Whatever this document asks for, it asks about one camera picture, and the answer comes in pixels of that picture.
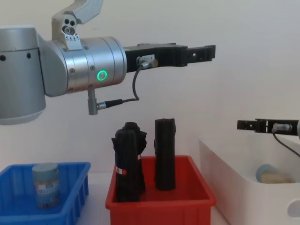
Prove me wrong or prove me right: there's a blue plastic bin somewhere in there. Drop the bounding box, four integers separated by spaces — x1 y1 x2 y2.
0 162 91 225

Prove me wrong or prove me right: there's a left gripper grey cable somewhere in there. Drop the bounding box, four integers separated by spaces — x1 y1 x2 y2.
96 55 158 108

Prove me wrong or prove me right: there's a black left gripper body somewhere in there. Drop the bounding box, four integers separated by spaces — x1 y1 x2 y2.
123 43 188 73

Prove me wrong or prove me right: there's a gripper grey cable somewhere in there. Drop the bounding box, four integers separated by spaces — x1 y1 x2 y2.
272 123 300 158
96 55 158 108

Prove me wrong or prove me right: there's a right gripper grey cable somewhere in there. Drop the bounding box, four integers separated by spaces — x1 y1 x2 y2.
272 123 300 158

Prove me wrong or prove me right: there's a white plastic bin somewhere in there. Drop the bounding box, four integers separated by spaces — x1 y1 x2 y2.
198 135 300 225

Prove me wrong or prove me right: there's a tall black bag roll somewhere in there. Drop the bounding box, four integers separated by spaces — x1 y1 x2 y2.
154 118 177 191

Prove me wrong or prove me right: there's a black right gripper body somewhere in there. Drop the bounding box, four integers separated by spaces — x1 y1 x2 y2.
255 119 300 136

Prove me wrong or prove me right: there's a black bag roll red label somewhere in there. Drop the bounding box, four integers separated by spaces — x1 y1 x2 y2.
111 127 143 203

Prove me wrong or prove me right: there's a red plastic bin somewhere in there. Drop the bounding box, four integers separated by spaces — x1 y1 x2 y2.
105 155 218 225

